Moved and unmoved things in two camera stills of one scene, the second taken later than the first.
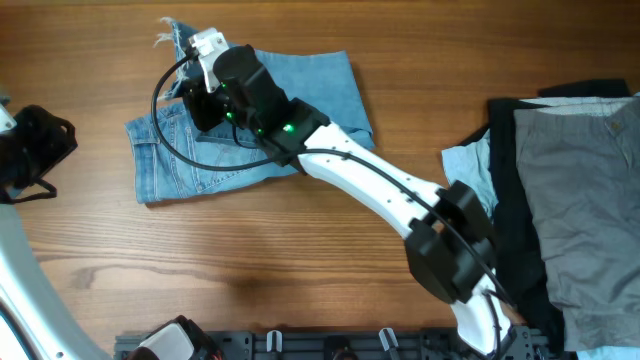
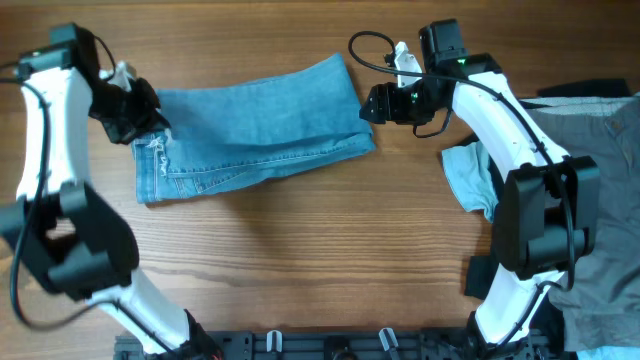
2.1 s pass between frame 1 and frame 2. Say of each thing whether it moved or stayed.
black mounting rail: stayed
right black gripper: moved
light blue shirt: stayed
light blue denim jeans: moved
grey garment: stayed
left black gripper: moved
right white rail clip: stayed
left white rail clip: stayed
